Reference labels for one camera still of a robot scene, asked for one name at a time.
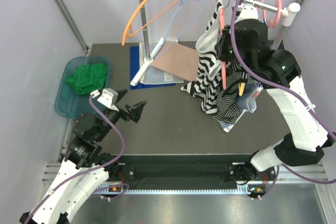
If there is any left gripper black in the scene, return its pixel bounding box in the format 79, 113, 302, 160
94, 89, 146, 142

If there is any black white striped tank top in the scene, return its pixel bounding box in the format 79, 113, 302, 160
181, 0, 224, 116

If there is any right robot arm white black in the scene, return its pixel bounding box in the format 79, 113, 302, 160
215, 19, 335, 180

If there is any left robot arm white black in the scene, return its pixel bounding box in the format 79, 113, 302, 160
19, 88, 146, 223

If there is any yellow black hanger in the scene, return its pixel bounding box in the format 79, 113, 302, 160
238, 82, 246, 97

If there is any orange plastic hanger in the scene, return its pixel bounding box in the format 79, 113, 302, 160
121, 0, 190, 46

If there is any blue mat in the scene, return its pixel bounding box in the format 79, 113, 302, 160
130, 46, 175, 90

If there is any green cloth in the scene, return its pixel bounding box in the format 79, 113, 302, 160
65, 63, 108, 95

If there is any clothes rack metal white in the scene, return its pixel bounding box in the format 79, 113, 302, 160
122, 0, 301, 87

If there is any teal plastic bin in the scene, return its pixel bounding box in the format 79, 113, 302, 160
55, 56, 111, 119

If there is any pink brown board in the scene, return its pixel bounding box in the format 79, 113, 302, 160
152, 41, 199, 82

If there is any blue white striped garment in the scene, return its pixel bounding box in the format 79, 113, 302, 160
220, 81, 263, 133

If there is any thin striped black white garment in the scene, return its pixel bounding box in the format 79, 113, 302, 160
215, 62, 248, 124

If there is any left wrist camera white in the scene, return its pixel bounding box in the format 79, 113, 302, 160
90, 88, 119, 111

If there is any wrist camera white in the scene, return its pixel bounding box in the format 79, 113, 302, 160
235, 4, 259, 23
90, 88, 119, 111

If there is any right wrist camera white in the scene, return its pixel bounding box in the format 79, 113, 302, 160
235, 4, 259, 23

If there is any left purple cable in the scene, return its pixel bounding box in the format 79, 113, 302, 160
25, 91, 130, 223

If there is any purple cable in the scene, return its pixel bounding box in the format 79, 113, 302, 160
229, 0, 336, 201
25, 91, 130, 223

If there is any light blue wire hanger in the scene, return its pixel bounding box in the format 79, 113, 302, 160
150, 0, 206, 60

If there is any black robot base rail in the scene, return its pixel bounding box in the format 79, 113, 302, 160
106, 154, 262, 182

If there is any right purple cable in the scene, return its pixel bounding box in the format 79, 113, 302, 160
229, 0, 336, 201

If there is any grey slotted cable duct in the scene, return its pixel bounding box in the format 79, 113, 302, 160
94, 183, 253, 195

